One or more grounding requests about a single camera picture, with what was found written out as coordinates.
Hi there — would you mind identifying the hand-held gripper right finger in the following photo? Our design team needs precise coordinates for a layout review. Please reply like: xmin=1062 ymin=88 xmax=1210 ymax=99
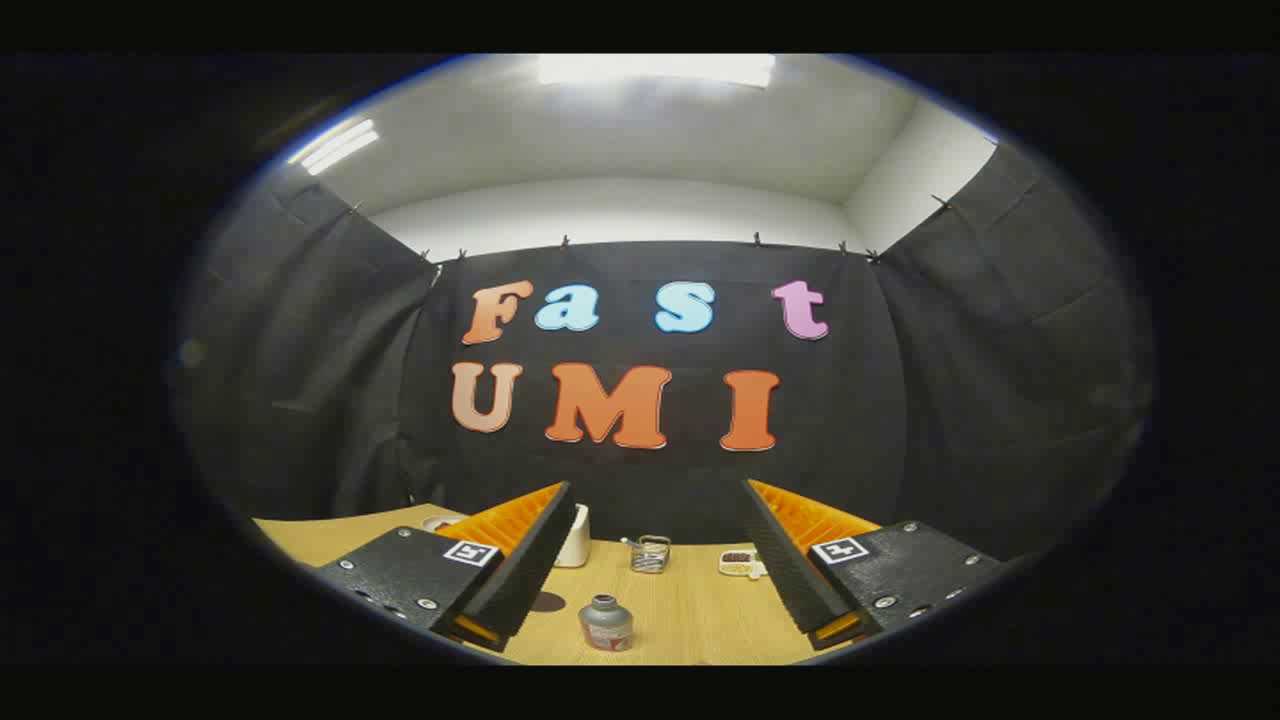
xmin=741 ymin=479 xmax=1004 ymax=651

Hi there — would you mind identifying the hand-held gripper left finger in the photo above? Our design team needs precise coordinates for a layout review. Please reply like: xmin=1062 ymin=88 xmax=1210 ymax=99
xmin=318 ymin=481 xmax=579 ymax=653

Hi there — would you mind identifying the silver juice bottle red label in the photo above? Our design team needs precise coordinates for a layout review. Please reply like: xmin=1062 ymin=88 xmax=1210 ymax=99
xmin=578 ymin=594 xmax=635 ymax=653

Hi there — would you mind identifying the white toaster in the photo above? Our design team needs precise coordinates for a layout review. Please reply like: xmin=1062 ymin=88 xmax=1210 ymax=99
xmin=553 ymin=503 xmax=591 ymax=568

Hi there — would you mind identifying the wooden table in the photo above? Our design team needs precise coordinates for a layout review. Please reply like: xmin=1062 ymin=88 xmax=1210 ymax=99
xmin=252 ymin=503 xmax=881 ymax=666

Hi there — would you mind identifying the striped ceiling light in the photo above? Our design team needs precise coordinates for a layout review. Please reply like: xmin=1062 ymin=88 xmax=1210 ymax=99
xmin=288 ymin=118 xmax=381 ymax=177

